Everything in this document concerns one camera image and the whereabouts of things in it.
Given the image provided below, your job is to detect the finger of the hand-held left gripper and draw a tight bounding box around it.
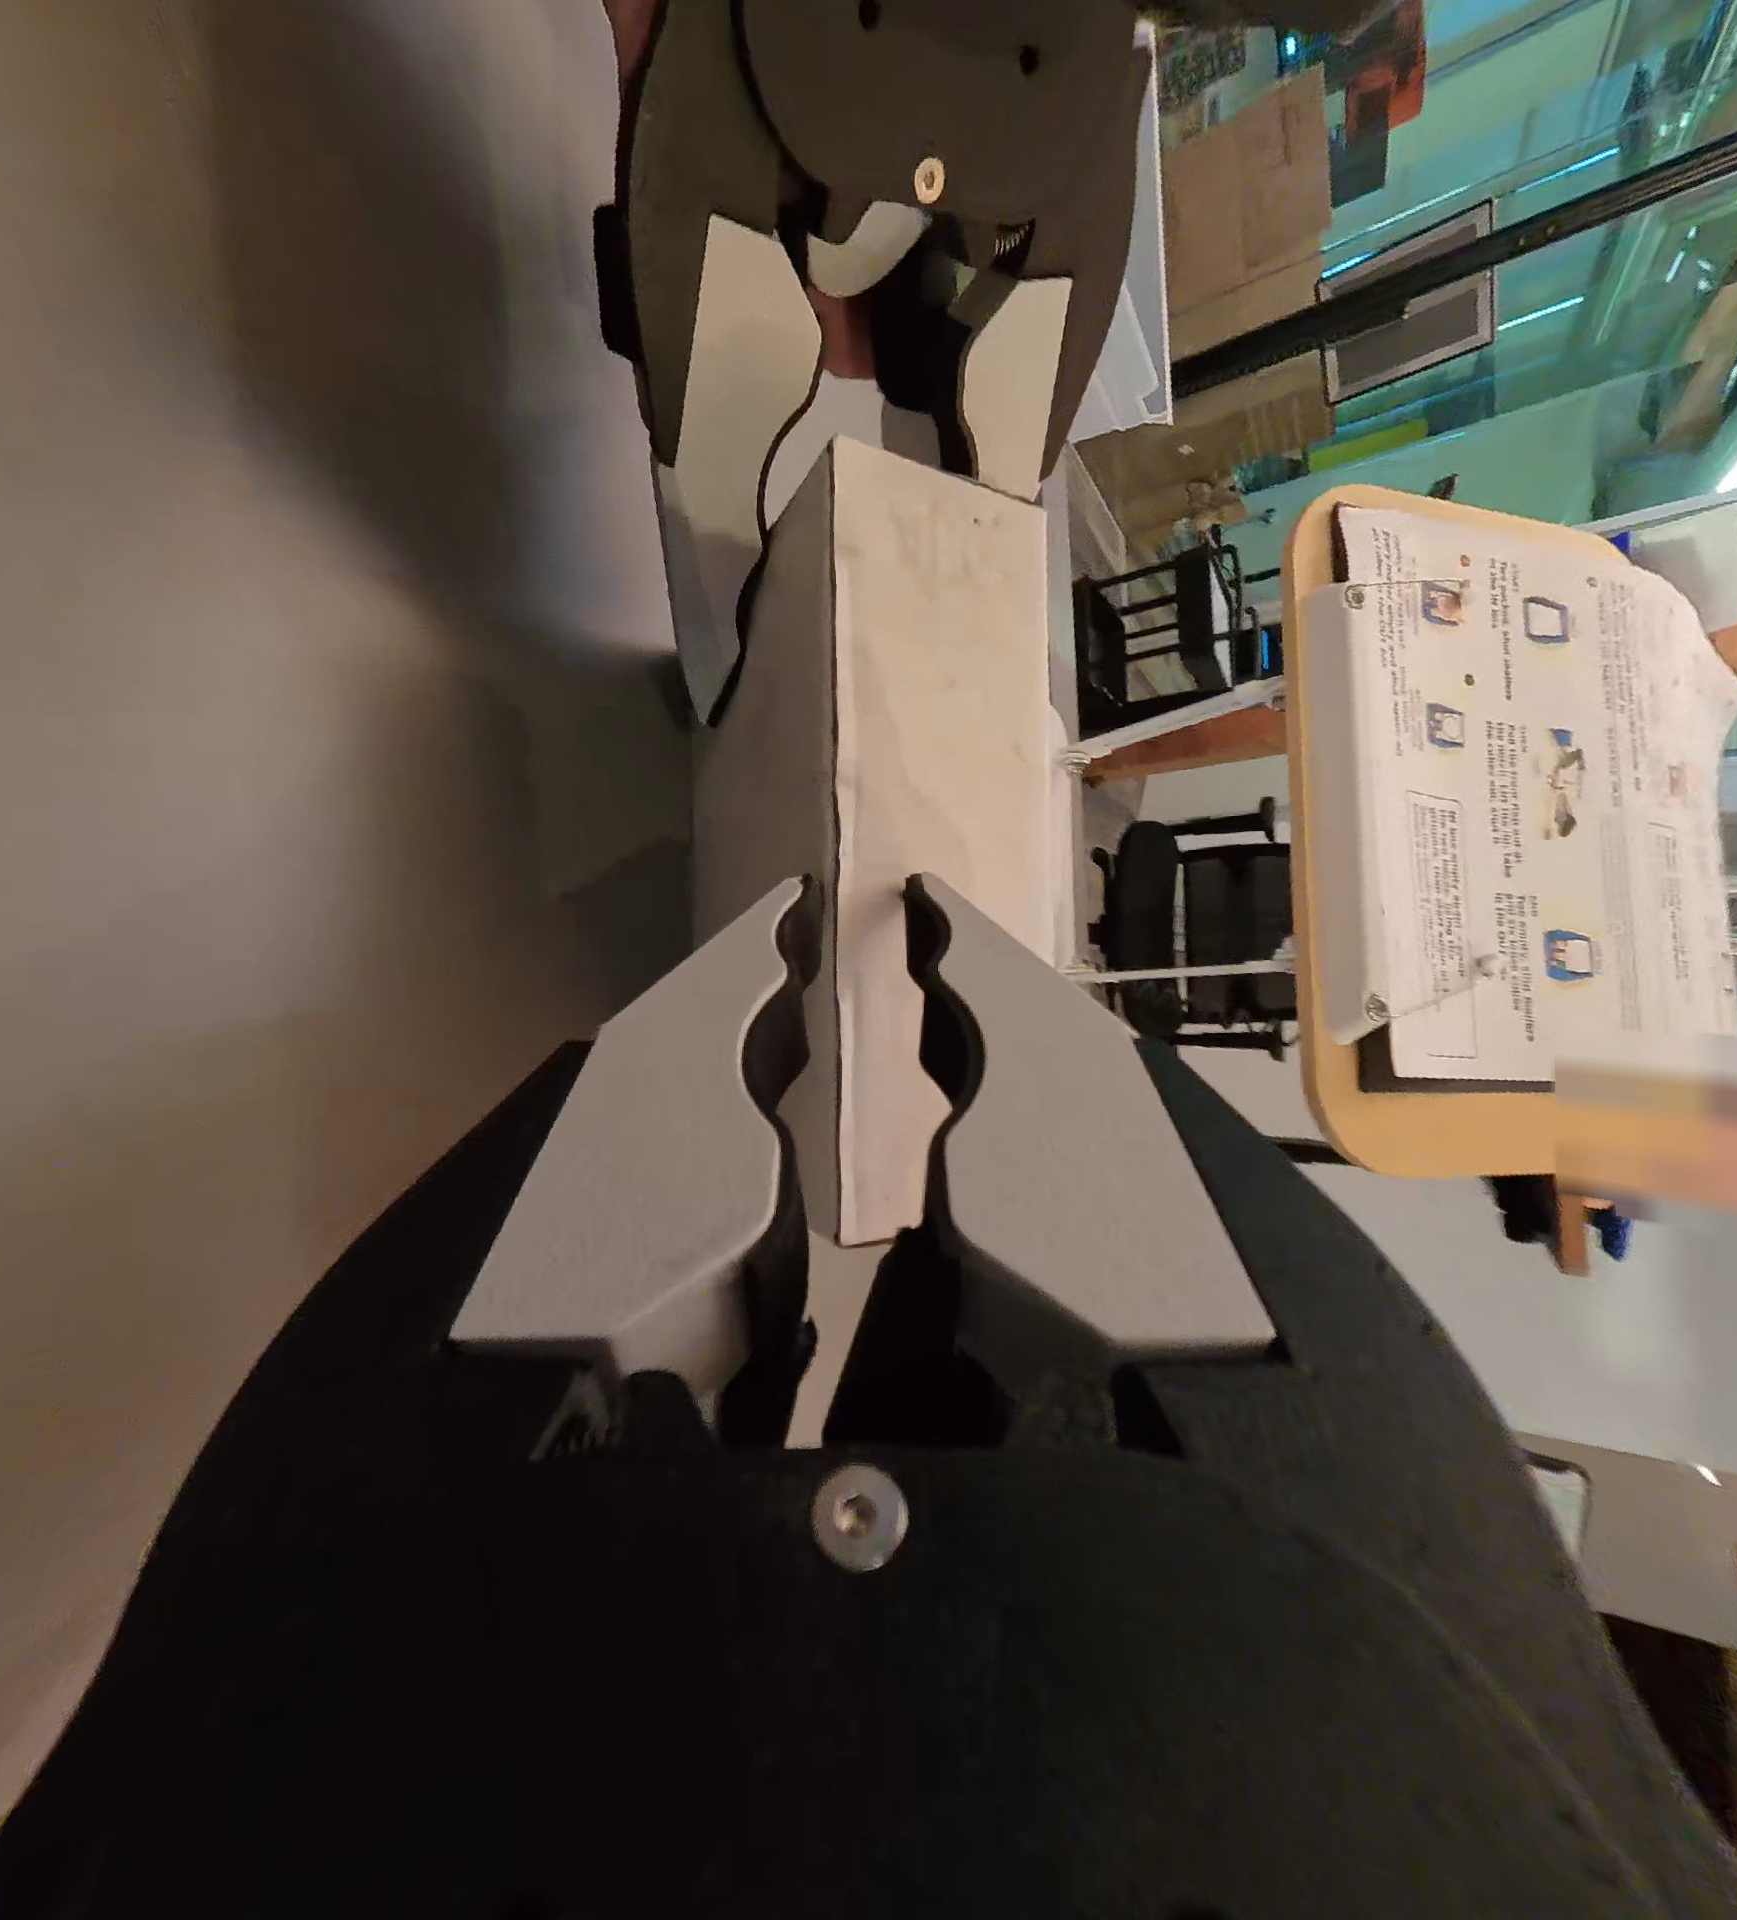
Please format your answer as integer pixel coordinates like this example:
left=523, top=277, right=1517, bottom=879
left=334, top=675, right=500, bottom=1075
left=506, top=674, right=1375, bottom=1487
left=655, top=212, right=829, bottom=732
left=955, top=270, right=1087, bottom=499

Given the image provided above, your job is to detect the black office chair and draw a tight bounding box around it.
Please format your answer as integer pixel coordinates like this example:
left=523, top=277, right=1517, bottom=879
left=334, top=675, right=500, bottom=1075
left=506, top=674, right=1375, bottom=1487
left=1093, top=802, right=1296, bottom=1060

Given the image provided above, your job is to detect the light wooden board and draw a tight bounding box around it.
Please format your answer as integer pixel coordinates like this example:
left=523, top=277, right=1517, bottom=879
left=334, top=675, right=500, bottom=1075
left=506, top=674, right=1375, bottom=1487
left=1280, top=481, right=1737, bottom=1190

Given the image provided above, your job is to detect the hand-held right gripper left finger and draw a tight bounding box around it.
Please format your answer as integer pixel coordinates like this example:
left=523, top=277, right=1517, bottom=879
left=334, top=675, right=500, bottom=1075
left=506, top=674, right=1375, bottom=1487
left=449, top=871, right=829, bottom=1390

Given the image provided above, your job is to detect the black metal rack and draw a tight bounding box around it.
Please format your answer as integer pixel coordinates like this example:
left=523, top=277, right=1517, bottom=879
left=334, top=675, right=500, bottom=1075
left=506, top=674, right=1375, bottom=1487
left=1074, top=541, right=1283, bottom=738

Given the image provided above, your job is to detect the brown cardboard carton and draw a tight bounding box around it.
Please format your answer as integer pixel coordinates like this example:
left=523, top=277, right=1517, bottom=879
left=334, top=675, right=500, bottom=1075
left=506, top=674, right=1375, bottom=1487
left=1160, top=65, right=1335, bottom=320

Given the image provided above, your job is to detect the white cardboard box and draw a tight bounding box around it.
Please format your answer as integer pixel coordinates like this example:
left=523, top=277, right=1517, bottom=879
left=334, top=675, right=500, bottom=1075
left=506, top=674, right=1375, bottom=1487
left=689, top=433, right=1073, bottom=1252

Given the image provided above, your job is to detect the brown wooden table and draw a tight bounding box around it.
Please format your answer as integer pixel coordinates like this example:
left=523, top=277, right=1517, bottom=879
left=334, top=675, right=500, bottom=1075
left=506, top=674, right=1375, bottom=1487
left=1085, top=702, right=1291, bottom=785

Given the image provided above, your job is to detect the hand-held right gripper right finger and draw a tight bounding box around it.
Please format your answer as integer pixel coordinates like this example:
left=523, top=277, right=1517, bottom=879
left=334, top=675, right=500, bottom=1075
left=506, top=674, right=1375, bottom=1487
left=899, top=871, right=1280, bottom=1374

